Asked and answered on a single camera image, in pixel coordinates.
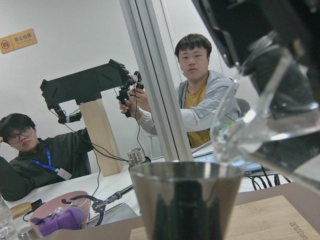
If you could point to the pink bowl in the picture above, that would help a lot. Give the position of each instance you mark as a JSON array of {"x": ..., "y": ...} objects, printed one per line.
[{"x": 56, "y": 206}]

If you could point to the steel jigger shaker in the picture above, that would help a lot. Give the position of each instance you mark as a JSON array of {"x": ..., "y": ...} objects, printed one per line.
[{"x": 186, "y": 200}]

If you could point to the black teleoperation device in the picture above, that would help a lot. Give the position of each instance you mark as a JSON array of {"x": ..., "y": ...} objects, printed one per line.
[{"x": 86, "y": 86}]

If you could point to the orange wall sign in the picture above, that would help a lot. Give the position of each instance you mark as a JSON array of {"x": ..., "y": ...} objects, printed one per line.
[{"x": 18, "y": 40}]

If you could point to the black handheld controller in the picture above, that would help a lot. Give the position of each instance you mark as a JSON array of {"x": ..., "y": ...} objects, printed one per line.
[{"x": 123, "y": 98}]

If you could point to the clear glass measuring cup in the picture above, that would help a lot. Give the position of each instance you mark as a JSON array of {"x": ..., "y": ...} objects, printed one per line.
[{"x": 282, "y": 128}]

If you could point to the black clamp tool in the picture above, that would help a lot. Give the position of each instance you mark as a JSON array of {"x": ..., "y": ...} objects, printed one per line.
[{"x": 105, "y": 216}]

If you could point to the wooden stand post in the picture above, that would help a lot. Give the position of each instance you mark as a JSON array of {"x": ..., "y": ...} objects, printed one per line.
[{"x": 101, "y": 135}]

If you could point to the purple cloth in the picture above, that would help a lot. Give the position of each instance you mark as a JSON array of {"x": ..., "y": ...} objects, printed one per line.
[{"x": 72, "y": 218}]

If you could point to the bamboo cutting board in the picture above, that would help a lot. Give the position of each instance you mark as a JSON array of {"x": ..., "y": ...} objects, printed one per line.
[{"x": 272, "y": 218}]

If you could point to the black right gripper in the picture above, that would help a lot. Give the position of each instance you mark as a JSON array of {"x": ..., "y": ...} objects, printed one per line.
[{"x": 235, "y": 25}]

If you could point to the man in grey jacket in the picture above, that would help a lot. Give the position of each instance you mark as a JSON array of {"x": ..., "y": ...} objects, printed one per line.
[{"x": 199, "y": 96}]

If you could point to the person with glasses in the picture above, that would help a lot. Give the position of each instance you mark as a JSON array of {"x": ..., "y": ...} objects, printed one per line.
[{"x": 40, "y": 162}]

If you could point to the aluminium frame column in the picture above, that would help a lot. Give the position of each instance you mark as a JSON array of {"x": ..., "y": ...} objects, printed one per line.
[{"x": 149, "y": 36}]

